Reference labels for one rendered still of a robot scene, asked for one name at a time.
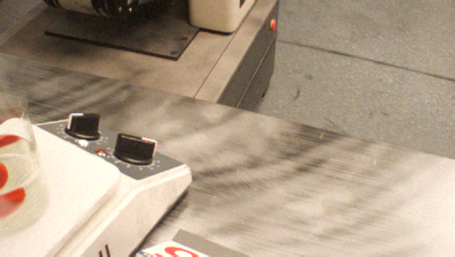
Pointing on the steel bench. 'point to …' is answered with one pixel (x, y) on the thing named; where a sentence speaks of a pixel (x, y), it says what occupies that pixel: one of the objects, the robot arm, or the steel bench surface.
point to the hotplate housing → (128, 215)
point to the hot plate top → (63, 197)
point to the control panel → (160, 163)
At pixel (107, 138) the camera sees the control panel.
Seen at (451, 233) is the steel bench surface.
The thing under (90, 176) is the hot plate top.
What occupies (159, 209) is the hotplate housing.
